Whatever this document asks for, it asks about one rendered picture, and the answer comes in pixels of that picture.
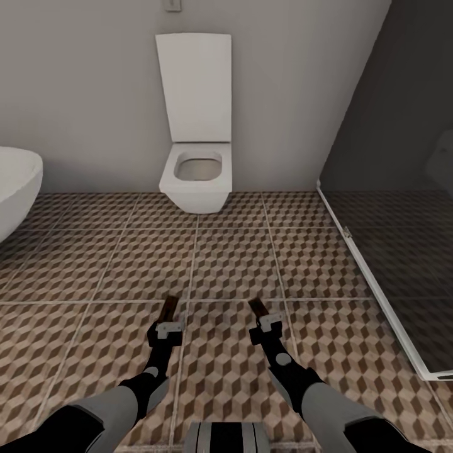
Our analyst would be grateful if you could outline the mousetrap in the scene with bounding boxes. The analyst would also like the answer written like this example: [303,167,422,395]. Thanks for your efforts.
[157,294,179,324]
[249,297,269,322]

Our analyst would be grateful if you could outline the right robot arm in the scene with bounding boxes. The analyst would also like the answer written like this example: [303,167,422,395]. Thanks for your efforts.
[249,311,433,453]

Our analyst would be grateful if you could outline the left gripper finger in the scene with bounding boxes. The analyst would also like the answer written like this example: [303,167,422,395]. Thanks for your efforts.
[147,320,158,336]

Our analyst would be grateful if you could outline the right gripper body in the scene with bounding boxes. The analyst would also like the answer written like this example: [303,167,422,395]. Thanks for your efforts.
[249,321,282,350]

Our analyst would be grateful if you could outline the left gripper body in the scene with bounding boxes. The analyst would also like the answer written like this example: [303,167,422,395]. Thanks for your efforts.
[148,330,182,355]

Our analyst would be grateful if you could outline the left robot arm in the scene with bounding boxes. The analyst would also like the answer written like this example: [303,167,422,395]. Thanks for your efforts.
[0,320,187,453]

